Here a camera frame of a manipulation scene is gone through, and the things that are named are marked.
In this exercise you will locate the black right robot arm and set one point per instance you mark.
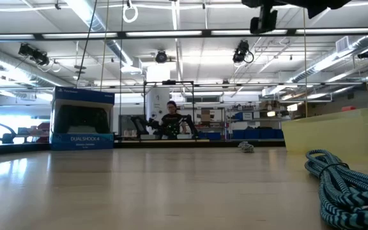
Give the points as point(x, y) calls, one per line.
point(311, 4)

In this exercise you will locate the metal storage shelf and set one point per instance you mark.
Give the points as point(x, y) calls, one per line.
point(254, 119)

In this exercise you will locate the overhead LED light bar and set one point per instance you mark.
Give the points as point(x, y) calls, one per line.
point(165, 33)

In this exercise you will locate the small red object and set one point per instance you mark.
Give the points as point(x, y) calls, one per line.
point(349, 108)

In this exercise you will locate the yellow plastic bin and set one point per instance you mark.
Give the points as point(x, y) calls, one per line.
point(331, 131)

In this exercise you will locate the white round column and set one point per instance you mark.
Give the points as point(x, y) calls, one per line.
point(156, 96)

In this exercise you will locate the person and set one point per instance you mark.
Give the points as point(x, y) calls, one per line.
point(172, 123)

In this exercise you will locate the blue DualShock controller box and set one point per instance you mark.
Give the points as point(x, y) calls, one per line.
point(81, 140)

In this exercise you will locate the black ceiling camera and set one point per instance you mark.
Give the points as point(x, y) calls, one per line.
point(241, 51)
point(161, 57)
point(34, 54)

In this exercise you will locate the silver round ventilation duct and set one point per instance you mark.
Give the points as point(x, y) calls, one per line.
point(318, 65)
point(18, 67)

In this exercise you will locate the background black rig frame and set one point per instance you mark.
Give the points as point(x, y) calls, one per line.
point(168, 82)

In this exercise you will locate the black aluminium table frame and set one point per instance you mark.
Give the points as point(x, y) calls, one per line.
point(171, 144)

